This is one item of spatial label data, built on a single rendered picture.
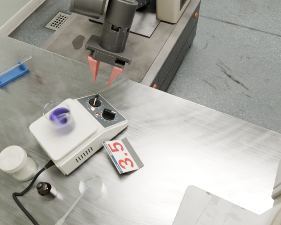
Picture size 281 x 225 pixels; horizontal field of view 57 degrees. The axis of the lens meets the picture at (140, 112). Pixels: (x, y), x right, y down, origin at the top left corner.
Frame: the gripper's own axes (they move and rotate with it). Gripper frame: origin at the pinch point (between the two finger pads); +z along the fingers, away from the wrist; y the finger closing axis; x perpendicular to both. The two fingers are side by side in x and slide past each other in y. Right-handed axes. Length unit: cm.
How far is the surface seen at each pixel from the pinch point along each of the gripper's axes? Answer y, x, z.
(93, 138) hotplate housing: 2.3, -10.0, 9.2
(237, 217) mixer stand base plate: 35.5, -21.2, 8.6
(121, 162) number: 9.9, -12.6, 11.7
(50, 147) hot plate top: -6.1, -14.2, 11.5
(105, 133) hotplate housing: 4.4, -8.0, 8.6
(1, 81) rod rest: -29.7, 11.5, 17.7
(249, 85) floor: 84, 96, 27
